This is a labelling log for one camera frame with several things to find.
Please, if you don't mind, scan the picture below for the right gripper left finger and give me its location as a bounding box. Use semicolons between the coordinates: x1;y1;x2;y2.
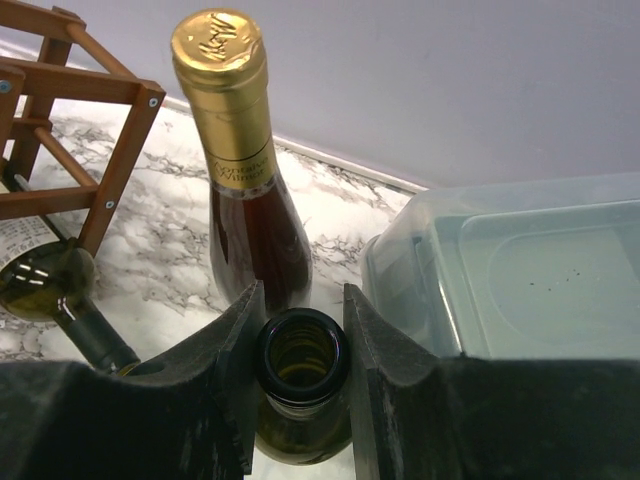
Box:
1;282;265;479

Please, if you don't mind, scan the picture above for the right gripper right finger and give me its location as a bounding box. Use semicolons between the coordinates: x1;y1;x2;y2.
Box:
343;284;639;479

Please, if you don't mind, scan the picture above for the green bottle rack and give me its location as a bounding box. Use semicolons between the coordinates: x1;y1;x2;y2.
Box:
1;215;140;376
254;308;352;466

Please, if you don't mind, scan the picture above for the dark bottle gold foil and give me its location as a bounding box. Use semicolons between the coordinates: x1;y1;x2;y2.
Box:
171;7;313;315

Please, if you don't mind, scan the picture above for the brown wooden wine rack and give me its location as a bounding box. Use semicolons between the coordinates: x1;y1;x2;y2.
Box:
0;5;167;256

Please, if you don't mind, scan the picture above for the translucent green plastic toolbox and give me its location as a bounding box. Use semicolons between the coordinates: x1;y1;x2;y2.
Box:
361;173;639;359

